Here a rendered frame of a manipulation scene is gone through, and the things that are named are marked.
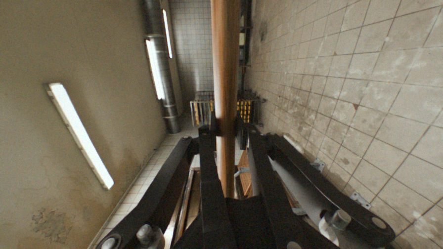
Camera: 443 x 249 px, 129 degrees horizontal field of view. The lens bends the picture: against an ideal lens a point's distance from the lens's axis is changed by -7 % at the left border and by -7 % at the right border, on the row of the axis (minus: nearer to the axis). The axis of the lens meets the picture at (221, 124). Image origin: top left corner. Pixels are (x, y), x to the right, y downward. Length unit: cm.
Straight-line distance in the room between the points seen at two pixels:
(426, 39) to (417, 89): 28
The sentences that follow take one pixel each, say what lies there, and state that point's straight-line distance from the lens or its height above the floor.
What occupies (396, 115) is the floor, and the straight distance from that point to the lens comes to 139.
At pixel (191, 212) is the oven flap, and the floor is 157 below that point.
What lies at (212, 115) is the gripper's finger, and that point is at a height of 121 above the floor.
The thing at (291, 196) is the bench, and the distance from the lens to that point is 145.
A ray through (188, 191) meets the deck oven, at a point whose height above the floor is 166.
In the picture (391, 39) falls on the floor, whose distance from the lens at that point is 149.
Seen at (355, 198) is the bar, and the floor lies 1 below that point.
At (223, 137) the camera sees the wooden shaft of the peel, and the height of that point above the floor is 120.
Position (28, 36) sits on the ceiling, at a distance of 180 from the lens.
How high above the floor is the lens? 121
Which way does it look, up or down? 3 degrees down
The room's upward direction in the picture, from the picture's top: 92 degrees counter-clockwise
